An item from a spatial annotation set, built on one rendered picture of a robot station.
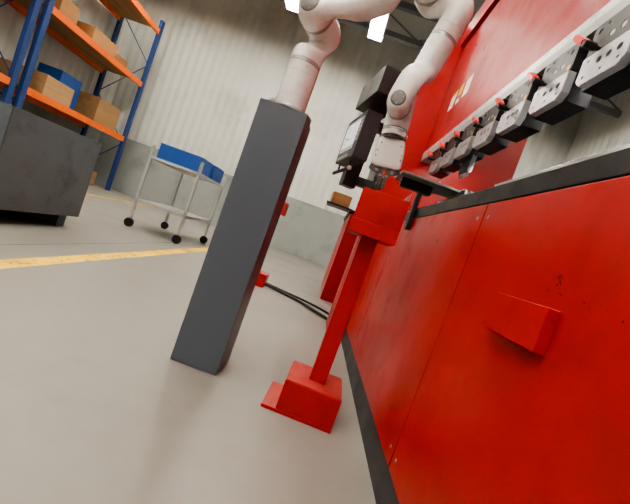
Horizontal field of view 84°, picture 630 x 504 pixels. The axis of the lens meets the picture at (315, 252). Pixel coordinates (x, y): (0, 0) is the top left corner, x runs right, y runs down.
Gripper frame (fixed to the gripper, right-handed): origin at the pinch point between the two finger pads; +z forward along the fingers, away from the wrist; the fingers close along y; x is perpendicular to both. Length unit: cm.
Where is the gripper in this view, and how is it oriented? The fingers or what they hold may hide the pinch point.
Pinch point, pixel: (380, 183)
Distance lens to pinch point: 123.4
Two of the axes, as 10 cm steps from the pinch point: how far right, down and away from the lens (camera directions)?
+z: -2.6, 9.7, 0.3
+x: -0.8, 0.2, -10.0
